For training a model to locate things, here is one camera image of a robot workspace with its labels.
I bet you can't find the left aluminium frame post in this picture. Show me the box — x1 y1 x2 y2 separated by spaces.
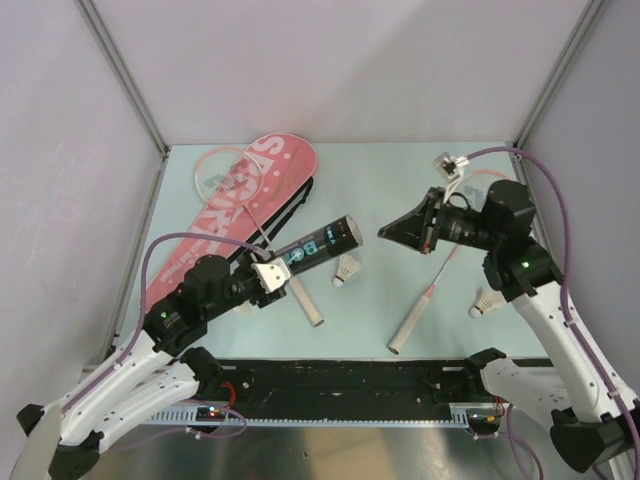
74 0 169 161

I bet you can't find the right aluminium frame post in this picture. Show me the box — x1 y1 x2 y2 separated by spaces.
511 0 610 149

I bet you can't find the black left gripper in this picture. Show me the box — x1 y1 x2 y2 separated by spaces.
203 243 286 321

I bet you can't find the pink badminton racket left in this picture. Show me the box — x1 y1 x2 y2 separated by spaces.
193 146 326 329

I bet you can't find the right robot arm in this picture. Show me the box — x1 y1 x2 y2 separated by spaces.
378 180 639 473

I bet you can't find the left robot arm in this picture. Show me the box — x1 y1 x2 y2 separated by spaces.
10 255 293 479

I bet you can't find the aluminium frame post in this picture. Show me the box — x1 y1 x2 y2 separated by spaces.
511 0 610 149
74 0 169 161

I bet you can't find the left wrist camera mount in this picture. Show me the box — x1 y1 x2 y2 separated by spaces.
251 257 292 294

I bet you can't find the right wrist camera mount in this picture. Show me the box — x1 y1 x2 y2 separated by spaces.
433 152 469 201

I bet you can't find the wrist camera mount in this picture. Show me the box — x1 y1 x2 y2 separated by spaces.
251 257 292 294
433 152 469 201

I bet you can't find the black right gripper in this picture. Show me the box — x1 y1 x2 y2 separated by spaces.
378 187 500 255

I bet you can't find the pink racket cover bag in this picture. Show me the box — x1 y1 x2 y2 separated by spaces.
138 132 320 318

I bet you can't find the pink badminton racket right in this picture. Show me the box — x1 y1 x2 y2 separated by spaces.
387 169 513 355

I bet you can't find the pink badminton racket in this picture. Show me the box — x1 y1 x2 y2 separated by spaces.
387 169 513 355
193 146 326 329

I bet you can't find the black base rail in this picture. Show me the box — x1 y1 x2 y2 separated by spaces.
219 360 494 423

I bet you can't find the black shuttlecock tube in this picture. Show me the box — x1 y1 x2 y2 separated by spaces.
275 215 363 276

